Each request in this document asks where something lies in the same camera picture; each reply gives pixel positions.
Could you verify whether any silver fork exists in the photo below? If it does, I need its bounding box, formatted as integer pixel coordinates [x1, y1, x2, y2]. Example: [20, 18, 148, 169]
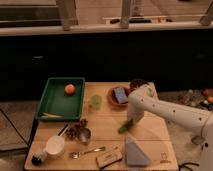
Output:
[69, 146, 106, 159]

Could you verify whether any orange fruit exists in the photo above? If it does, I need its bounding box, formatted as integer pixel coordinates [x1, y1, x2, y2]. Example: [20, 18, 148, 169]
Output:
[64, 84, 76, 96]

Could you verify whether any black cable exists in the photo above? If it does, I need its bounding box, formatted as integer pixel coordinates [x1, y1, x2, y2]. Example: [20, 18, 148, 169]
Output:
[178, 161, 201, 171]

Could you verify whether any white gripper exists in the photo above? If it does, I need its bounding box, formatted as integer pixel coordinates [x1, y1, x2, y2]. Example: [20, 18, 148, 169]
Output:
[127, 109, 144, 125]

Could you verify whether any pine cone small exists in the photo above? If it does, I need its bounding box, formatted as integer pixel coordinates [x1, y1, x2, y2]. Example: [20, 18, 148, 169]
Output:
[80, 118, 88, 127]

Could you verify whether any pine cone large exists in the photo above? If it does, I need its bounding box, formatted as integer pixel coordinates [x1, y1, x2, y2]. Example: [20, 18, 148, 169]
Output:
[65, 125, 79, 140]

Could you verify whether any dark brown bowl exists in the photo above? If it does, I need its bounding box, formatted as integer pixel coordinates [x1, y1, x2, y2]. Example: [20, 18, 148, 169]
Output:
[130, 79, 147, 91]

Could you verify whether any green pepper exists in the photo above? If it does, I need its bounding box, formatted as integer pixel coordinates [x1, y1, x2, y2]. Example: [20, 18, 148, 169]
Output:
[118, 120, 133, 134]

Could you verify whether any black white small brush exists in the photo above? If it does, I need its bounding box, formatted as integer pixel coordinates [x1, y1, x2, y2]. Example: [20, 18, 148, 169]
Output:
[31, 151, 47, 166]

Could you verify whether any wooden block brush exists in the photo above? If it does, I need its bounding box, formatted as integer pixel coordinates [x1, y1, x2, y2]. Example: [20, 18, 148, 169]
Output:
[96, 147, 123, 169]

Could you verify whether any blue sponge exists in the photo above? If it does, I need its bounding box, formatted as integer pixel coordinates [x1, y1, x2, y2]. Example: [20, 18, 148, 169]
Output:
[114, 87, 128, 104]

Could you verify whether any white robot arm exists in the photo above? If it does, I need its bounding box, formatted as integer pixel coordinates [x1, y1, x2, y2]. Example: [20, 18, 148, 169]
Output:
[127, 84, 213, 171]

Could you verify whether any blue folded cloth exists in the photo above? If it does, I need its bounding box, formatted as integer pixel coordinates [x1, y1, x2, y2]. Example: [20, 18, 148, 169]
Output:
[125, 138, 151, 167]

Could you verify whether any metal cup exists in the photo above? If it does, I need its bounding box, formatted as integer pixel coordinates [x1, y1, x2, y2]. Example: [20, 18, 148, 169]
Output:
[78, 128, 91, 145]

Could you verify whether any green translucent cup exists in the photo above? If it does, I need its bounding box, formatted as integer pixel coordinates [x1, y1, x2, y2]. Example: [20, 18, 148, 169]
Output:
[89, 95, 102, 110]

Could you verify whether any yellow-green bean in tray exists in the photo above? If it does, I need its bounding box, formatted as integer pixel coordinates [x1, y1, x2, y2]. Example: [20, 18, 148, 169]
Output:
[41, 113, 62, 119]

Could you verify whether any green plastic tray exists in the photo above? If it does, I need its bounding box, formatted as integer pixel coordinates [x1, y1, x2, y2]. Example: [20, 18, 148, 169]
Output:
[35, 77, 85, 122]

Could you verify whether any white measuring cup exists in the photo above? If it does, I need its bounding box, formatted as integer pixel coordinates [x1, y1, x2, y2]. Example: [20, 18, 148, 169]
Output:
[45, 125, 68, 158]

